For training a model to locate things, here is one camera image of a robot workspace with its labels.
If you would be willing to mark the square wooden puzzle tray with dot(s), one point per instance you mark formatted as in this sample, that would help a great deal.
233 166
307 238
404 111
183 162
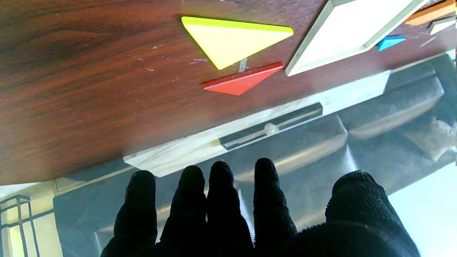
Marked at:
350 25

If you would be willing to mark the large yellow tangram triangle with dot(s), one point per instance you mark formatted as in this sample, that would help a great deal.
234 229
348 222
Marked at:
228 39

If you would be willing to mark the grey tape strip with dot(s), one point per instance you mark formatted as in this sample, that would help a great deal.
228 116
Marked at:
243 65

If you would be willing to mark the thin metal side table frame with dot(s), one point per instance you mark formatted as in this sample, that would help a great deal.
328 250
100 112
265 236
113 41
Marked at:
19 214

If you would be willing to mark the brown sofa cushion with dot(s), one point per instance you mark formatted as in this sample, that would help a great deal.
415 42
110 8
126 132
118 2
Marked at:
439 139

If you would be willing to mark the small cream tangram triangle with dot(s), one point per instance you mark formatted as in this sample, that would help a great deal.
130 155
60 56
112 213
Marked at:
442 25

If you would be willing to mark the large red tangram triangle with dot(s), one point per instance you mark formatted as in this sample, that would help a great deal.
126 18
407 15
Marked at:
239 82

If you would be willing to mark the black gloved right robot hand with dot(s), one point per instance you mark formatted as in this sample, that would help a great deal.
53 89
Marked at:
221 214

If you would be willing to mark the orange tangram parallelogram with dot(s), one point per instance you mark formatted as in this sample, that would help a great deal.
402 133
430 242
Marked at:
428 14

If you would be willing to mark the small blue tangram triangle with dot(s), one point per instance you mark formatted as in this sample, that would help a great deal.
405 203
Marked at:
389 42

